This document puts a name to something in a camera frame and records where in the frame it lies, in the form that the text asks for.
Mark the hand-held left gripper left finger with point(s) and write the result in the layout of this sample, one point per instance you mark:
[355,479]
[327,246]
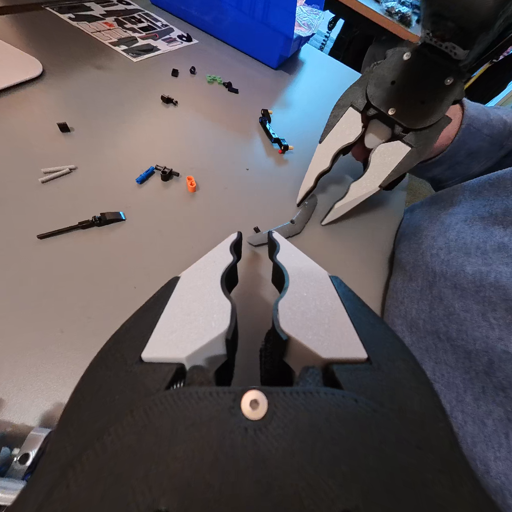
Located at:
[192,316]

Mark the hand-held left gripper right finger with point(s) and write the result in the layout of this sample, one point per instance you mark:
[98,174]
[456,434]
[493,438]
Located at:
[320,320]

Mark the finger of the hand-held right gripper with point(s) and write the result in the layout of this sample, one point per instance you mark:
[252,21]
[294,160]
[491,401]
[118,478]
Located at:
[384,168]
[336,140]

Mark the grey curved lego panel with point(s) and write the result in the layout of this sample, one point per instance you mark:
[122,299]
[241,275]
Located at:
[298,220]

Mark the person's right forearm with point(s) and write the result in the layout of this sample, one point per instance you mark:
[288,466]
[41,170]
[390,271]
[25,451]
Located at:
[480,144]

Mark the orange lego connector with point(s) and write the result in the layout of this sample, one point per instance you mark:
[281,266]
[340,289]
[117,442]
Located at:
[192,184]

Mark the green lego plate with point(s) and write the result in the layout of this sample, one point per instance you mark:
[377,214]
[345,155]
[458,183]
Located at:
[215,79]

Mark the black lego axle with lever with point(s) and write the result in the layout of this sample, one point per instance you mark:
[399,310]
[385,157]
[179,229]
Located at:
[82,224]

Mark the black lego axle connector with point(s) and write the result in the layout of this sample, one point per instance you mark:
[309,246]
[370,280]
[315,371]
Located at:
[166,172]

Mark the blue lego pin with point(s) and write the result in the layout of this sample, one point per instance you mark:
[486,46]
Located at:
[144,175]

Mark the black lego pin connector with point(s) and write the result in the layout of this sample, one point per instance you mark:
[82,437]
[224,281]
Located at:
[168,99]

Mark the lego car chassis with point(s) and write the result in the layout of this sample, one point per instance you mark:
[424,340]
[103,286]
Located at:
[20,464]

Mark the small black lego bush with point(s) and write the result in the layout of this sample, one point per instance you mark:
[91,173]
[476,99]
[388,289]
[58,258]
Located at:
[63,127]

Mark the person's right hand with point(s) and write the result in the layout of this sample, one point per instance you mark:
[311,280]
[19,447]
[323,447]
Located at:
[450,132]

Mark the wooden table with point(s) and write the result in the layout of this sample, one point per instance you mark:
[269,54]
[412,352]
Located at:
[376,22]

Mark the clear plastic bags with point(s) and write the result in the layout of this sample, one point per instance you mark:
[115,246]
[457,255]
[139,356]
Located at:
[308,18]

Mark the blue storage bin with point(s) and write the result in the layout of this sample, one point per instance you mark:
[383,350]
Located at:
[240,24]

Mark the sticker sheet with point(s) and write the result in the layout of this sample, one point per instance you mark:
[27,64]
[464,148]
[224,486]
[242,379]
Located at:
[120,28]

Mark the white rounded pad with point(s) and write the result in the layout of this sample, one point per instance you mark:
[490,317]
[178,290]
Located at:
[16,64]

